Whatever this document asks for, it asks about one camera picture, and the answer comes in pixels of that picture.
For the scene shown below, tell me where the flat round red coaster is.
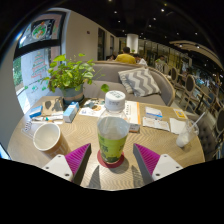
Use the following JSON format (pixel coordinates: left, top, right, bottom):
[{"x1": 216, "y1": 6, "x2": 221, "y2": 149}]
[{"x1": 96, "y1": 149, "x2": 126, "y2": 169}]

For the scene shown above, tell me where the person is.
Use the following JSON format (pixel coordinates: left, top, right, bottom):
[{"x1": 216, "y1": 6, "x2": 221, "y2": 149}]
[
  {"x1": 154, "y1": 54, "x2": 168, "y2": 73},
  {"x1": 114, "y1": 46, "x2": 137, "y2": 65},
  {"x1": 133, "y1": 53, "x2": 148, "y2": 68}
]

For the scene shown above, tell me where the large painted glass window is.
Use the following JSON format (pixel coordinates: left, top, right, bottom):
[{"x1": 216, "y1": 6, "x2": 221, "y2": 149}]
[{"x1": 13, "y1": 11, "x2": 68, "y2": 114}]

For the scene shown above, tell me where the brown paper cup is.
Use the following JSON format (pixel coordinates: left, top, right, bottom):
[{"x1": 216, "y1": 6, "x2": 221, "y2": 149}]
[{"x1": 32, "y1": 122, "x2": 71, "y2": 159}]

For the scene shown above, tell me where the open white menu leaflet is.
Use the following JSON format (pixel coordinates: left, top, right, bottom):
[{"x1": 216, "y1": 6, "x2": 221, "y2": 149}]
[{"x1": 78, "y1": 98, "x2": 142, "y2": 126}]

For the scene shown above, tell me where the group of dining chairs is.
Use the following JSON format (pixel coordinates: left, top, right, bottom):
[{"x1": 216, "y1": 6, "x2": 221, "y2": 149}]
[{"x1": 156, "y1": 59, "x2": 224, "y2": 158}]

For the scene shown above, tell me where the grey chevron cushion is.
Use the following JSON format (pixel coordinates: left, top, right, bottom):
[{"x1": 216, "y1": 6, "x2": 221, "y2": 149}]
[{"x1": 117, "y1": 67, "x2": 162, "y2": 98}]

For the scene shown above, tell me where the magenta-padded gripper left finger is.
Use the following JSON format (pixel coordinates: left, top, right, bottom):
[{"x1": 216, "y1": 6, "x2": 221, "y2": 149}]
[{"x1": 41, "y1": 143, "x2": 93, "y2": 186}]

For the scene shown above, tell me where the light blue carton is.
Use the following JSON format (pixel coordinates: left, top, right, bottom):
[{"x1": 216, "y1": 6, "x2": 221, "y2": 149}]
[{"x1": 63, "y1": 101, "x2": 80, "y2": 124}]

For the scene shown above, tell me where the yellow square card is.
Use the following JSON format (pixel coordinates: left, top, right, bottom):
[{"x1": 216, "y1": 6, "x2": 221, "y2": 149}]
[{"x1": 173, "y1": 108, "x2": 189, "y2": 120}]

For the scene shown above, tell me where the pill blister pack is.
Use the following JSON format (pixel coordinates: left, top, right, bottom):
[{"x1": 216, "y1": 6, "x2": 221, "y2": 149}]
[{"x1": 21, "y1": 120, "x2": 34, "y2": 134}]

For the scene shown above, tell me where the clear green-label drink bottle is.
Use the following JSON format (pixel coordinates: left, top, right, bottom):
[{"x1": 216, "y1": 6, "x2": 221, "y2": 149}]
[{"x1": 96, "y1": 89, "x2": 132, "y2": 165}]

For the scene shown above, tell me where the white blue-print card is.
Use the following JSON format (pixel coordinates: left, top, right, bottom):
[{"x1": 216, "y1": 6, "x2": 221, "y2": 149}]
[{"x1": 144, "y1": 106, "x2": 164, "y2": 120}]

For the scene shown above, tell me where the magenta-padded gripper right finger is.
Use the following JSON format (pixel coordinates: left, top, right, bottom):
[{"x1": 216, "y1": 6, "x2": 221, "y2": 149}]
[{"x1": 132, "y1": 143, "x2": 184, "y2": 187}]

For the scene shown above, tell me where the group of ceiling lights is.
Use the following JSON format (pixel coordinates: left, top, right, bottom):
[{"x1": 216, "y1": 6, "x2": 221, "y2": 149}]
[{"x1": 106, "y1": 0, "x2": 201, "y2": 48}]

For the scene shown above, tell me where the dark grey armchair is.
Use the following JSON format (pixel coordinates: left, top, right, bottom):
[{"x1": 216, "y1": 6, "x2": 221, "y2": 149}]
[{"x1": 186, "y1": 111, "x2": 216, "y2": 161}]

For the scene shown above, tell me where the green potted plant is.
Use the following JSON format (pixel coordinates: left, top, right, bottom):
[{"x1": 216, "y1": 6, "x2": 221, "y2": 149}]
[{"x1": 42, "y1": 53, "x2": 110, "y2": 104}]

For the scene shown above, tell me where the small blue box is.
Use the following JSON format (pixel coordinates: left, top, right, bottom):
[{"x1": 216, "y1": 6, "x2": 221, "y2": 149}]
[{"x1": 28, "y1": 105, "x2": 44, "y2": 119}]

